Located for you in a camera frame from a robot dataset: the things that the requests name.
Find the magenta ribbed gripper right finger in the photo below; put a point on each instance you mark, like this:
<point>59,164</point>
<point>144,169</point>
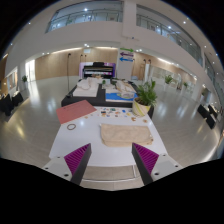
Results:
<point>145,160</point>

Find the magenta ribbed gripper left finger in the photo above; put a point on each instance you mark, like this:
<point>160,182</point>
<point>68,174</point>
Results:
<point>77,162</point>

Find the beige folded towel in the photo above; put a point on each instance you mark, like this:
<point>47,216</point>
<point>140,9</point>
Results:
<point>125,135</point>

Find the pink paper sheet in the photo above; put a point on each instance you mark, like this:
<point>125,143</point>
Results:
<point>74,111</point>

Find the scattered small colourful pieces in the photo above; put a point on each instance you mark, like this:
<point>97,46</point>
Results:
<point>116,115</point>

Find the potted green plant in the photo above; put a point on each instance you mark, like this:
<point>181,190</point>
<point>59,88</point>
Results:
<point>145,101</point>

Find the blue map board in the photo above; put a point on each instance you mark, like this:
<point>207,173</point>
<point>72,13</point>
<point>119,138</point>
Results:
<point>118,97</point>

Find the black display platform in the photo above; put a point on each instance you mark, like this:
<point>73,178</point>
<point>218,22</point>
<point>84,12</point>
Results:
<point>98,100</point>

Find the white architectural model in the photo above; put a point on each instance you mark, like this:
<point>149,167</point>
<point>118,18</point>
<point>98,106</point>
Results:
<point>86,88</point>

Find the black piano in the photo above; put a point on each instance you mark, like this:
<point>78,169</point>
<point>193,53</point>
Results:
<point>105,70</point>

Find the white direction sign pillar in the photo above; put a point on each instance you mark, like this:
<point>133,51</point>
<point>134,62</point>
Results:
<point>124,63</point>

